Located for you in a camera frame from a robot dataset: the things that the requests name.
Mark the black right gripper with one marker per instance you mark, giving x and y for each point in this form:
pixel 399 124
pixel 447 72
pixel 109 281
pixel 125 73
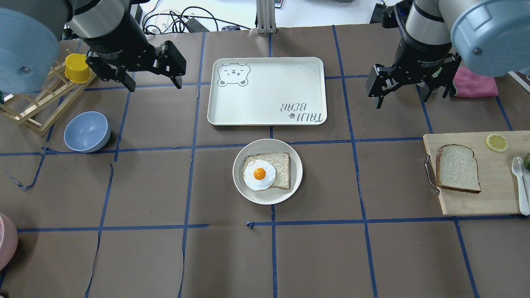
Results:
pixel 418 55

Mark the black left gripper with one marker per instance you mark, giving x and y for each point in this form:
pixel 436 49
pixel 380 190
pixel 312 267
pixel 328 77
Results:
pixel 117 46

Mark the bread slice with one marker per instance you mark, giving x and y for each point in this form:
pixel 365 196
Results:
pixel 281 161
pixel 457 169

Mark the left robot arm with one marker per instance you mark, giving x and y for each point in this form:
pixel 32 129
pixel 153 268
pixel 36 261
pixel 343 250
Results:
pixel 31 30

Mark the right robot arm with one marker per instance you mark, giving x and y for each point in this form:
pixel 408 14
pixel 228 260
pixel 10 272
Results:
pixel 491 37

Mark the bread slice on plate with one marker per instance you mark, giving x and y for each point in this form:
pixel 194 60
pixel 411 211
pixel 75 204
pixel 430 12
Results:
pixel 281 161

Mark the white round plate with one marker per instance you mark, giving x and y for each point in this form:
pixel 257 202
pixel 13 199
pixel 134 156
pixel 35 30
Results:
pixel 273 195

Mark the pink cloth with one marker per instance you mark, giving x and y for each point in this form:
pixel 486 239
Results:
pixel 467 84

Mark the yellow cup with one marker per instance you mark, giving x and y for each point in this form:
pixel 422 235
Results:
pixel 76 68

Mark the black power adapter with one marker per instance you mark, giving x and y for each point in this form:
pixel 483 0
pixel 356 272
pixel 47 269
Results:
pixel 194 26

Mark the blue bowl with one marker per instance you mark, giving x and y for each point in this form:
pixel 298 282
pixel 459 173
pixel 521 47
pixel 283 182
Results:
pixel 87 132

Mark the lemon slice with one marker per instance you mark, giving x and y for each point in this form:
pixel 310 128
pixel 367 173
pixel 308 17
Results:
pixel 496 142

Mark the white bear tray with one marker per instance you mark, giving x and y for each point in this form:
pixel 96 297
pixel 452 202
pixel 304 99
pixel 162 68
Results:
pixel 267 91

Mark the wooden cup rack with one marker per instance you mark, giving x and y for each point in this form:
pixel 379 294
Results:
pixel 57 89

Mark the white plastic fork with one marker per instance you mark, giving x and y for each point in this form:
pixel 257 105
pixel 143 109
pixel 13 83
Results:
pixel 517 171

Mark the green avocado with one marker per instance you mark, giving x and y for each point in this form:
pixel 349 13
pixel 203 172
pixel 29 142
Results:
pixel 526 162

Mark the wooden cutting board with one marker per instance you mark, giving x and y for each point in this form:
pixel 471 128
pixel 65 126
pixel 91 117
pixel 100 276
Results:
pixel 499 187

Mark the fried egg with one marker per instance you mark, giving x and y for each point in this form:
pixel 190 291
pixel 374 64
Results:
pixel 259 175

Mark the pink bowl with ice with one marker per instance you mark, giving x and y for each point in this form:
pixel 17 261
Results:
pixel 8 240

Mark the aluminium frame post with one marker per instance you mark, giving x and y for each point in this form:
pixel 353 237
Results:
pixel 266 17

